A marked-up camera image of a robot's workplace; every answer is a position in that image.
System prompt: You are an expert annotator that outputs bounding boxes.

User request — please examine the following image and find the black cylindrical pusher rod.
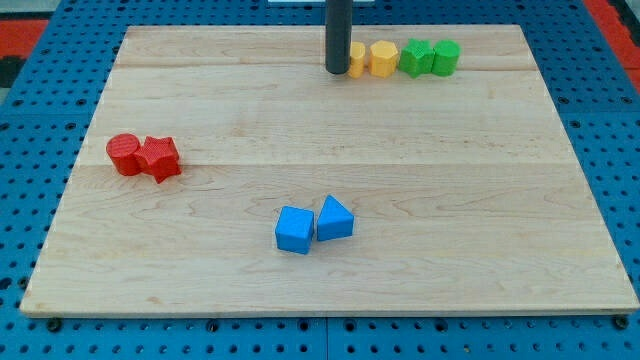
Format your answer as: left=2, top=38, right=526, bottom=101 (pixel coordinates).
left=325, top=0, right=353, bottom=75

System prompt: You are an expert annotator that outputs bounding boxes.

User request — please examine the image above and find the blue triangle block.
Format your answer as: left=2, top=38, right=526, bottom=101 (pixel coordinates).
left=316, top=195, right=355, bottom=242

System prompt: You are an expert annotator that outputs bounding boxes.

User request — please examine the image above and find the yellow block behind rod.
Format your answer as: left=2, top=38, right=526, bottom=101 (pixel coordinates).
left=348, top=41, right=366, bottom=79

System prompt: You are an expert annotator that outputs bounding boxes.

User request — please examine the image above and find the yellow hexagon block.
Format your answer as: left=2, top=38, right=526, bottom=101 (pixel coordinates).
left=368, top=40, right=399, bottom=78

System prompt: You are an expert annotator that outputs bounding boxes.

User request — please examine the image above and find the green star block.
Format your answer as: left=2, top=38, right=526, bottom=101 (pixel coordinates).
left=398, top=38, right=435, bottom=78

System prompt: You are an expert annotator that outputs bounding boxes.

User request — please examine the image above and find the green cylinder block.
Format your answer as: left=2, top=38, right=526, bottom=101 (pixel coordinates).
left=431, top=39, right=461, bottom=77

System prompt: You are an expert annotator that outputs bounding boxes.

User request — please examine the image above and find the wooden board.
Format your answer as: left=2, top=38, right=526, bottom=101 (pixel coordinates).
left=20, top=25, right=639, bottom=318

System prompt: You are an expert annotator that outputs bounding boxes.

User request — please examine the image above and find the blue cube block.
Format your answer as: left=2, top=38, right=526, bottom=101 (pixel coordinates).
left=275, top=206, right=314, bottom=255

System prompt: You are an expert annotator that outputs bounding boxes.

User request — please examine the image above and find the red star block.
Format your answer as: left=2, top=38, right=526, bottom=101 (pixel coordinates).
left=134, top=136, right=182, bottom=183

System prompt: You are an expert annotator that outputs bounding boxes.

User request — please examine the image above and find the red cylinder block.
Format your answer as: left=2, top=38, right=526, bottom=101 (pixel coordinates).
left=106, top=133, right=141, bottom=176

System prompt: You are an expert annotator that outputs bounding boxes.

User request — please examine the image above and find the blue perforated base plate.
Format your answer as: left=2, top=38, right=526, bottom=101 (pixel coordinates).
left=1, top=0, right=639, bottom=359

